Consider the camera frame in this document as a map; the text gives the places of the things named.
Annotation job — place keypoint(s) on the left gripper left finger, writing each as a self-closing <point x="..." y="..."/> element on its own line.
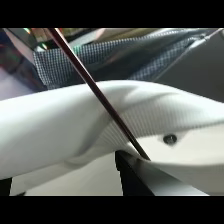
<point x="4" y="187"/>

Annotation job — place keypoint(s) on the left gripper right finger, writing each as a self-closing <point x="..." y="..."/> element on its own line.
<point x="130" y="181"/>

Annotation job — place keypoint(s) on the white checked shirt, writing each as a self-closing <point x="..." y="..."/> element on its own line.
<point x="50" y="133"/>

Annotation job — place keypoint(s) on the brown clothes hanger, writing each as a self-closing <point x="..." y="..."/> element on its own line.
<point x="96" y="90"/>

